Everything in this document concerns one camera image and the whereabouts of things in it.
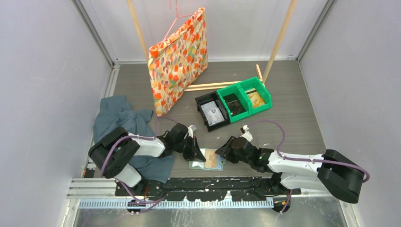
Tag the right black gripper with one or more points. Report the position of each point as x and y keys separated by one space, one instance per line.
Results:
x=224 y=151

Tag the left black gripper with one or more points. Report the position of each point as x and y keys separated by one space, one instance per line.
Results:
x=196 y=154

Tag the green card holder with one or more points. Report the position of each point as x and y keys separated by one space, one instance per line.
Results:
x=199 y=165

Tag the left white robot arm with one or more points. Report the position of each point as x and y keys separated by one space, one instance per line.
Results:
x=113 y=152

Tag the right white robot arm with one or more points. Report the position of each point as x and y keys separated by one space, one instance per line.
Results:
x=330 y=172

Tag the tan credit card in holder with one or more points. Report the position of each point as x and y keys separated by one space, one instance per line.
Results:
x=213 y=160

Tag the cards in black bin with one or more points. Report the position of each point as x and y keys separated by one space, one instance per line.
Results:
x=212 y=113

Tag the cards in left green bin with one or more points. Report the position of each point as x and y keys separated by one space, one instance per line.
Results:
x=234 y=105

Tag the yellow cards in right bin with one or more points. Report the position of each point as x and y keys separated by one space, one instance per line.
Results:
x=255 y=98

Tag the black storage bin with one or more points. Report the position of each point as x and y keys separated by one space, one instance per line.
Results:
x=212 y=96

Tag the green bin left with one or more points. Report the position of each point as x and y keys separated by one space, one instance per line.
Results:
x=234 y=89

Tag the green bin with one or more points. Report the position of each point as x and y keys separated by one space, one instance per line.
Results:
x=234 y=89
x=254 y=82

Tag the green bin right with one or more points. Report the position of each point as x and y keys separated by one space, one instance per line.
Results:
x=254 y=82

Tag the orange floral hanging garment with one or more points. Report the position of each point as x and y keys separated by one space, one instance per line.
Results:
x=177 y=61

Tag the blue-grey cloth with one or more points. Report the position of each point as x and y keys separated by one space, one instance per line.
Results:
x=116 y=111

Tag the wooden clothes rack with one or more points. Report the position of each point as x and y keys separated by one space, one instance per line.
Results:
x=262 y=77

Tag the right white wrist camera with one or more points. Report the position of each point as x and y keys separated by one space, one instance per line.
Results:
x=245 y=133

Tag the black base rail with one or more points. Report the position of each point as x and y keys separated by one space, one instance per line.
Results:
x=208 y=189

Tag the pink wire hanger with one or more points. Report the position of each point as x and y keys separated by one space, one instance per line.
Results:
x=177 y=16

